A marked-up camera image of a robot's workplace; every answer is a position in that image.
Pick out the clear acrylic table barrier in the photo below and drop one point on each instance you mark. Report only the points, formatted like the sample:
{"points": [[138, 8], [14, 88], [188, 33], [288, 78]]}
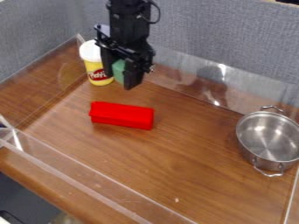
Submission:
{"points": [[175, 174]]}

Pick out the stainless steel pot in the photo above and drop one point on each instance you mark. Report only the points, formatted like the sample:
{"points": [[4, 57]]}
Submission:
{"points": [[267, 137]]}

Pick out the red rectangular block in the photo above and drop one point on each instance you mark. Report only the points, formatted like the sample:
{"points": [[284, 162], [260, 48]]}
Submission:
{"points": [[121, 115]]}

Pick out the yellow Play-Doh can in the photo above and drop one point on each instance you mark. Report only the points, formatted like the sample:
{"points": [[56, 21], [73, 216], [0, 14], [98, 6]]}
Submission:
{"points": [[89, 54]]}

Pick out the green foam cube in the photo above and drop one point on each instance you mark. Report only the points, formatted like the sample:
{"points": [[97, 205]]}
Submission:
{"points": [[117, 69]]}

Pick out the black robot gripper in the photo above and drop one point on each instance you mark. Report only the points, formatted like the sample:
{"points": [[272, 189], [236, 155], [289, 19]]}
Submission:
{"points": [[122, 40]]}

